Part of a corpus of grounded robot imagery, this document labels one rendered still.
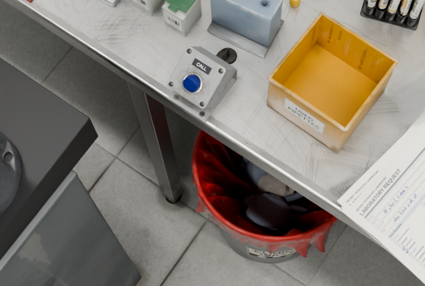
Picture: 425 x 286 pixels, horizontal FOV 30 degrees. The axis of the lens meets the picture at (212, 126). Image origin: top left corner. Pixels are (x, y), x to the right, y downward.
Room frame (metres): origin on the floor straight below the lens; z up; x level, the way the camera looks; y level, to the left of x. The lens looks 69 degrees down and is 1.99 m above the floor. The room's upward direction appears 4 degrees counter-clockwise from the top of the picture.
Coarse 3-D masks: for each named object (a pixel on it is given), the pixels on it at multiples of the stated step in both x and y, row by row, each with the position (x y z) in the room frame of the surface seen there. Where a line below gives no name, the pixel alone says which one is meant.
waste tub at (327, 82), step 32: (320, 32) 0.54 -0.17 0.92; (352, 32) 0.51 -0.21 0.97; (288, 64) 0.49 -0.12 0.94; (320, 64) 0.51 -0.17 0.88; (352, 64) 0.50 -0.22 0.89; (384, 64) 0.47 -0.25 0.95; (288, 96) 0.43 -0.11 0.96; (320, 96) 0.46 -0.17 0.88; (352, 96) 0.45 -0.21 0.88; (320, 128) 0.39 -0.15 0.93; (352, 128) 0.39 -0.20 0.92
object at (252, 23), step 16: (224, 0) 0.58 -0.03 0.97; (240, 0) 0.58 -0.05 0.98; (256, 0) 0.58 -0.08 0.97; (272, 0) 0.57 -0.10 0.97; (224, 16) 0.58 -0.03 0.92; (240, 16) 0.57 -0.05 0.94; (256, 16) 0.55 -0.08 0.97; (272, 16) 0.55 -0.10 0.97; (224, 32) 0.58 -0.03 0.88; (240, 32) 0.57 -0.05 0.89; (256, 32) 0.55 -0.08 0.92; (272, 32) 0.55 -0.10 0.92; (256, 48) 0.54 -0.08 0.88
